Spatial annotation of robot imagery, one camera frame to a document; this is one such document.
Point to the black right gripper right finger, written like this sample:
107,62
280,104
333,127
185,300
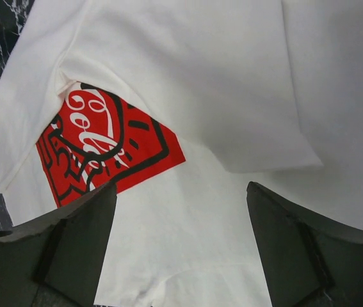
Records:
307,259

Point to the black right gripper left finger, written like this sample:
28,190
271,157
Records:
56,259

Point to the white Coca-Cola t-shirt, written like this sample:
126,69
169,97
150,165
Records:
183,104

